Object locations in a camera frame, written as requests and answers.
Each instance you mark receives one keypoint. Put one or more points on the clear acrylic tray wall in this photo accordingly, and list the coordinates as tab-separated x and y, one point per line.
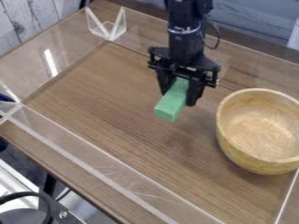
81	118

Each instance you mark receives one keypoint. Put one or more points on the clear acrylic corner bracket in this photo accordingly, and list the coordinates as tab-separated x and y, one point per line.
106	30

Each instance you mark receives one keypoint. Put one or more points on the black table leg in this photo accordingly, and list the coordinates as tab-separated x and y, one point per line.
49	185

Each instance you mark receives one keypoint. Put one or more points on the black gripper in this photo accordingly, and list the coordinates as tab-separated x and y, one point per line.
181	60

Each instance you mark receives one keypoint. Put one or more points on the brown wooden bowl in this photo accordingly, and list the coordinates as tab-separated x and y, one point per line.
257	130

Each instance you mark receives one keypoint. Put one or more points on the green rectangular block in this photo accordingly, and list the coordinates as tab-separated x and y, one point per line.
170	104

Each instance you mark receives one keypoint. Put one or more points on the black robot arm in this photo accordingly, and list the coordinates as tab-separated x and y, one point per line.
186	14

